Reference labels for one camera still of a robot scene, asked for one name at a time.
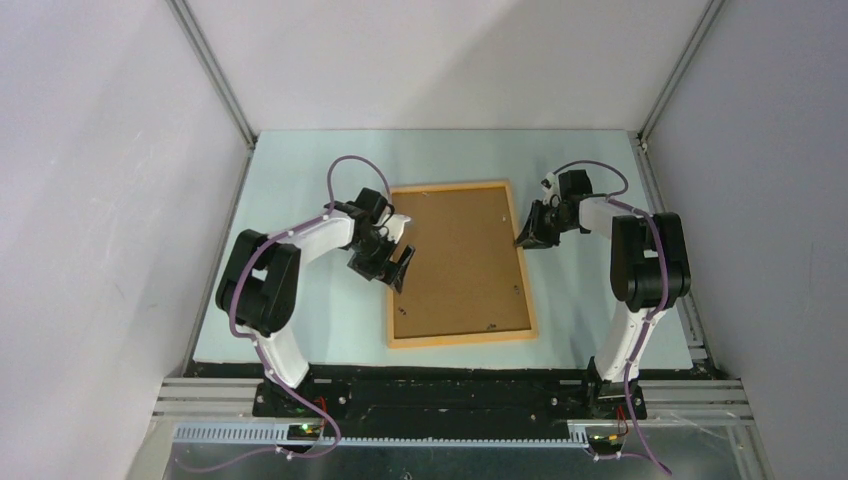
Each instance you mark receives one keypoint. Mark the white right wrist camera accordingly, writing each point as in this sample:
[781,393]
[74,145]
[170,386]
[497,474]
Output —
[551,190]

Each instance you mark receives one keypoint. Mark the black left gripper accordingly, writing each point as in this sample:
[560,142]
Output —
[381,270]

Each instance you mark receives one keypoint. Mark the aluminium front rail frame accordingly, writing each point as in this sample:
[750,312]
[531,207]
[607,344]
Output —
[698,426]

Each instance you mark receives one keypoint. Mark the brown cardboard backing board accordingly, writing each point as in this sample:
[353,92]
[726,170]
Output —
[457,265]

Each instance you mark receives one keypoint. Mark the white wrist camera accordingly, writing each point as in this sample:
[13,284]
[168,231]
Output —
[551,190]
[392,226]

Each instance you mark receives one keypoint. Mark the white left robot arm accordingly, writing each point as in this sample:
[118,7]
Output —
[259,287]

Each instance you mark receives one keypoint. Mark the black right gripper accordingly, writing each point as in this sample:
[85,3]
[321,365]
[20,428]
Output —
[534,235]

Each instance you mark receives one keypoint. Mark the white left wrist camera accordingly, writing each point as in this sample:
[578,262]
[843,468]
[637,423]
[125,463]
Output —
[392,226]

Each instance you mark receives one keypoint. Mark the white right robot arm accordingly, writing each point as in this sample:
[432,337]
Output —
[649,270]

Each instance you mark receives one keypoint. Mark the orange wooden picture frame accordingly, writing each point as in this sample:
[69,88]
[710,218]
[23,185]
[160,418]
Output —
[464,341]

